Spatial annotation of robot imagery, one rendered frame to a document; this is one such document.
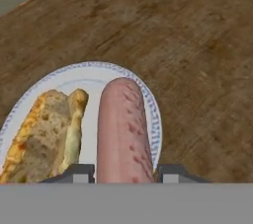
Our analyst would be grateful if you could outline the pink sausage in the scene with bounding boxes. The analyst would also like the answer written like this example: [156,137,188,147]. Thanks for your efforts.
[96,77,155,185]

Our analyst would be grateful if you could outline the white plate with blue rim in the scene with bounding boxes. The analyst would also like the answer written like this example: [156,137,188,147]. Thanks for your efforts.
[0,60,163,185]

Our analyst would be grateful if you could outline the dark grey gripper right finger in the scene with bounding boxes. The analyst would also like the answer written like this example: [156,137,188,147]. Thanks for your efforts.
[157,163,211,185]

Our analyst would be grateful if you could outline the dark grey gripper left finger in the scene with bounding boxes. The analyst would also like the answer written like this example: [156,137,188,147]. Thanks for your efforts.
[42,163,96,185]

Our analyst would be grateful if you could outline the brown crusty bun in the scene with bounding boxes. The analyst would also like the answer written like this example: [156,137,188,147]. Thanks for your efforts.
[0,88,90,185]

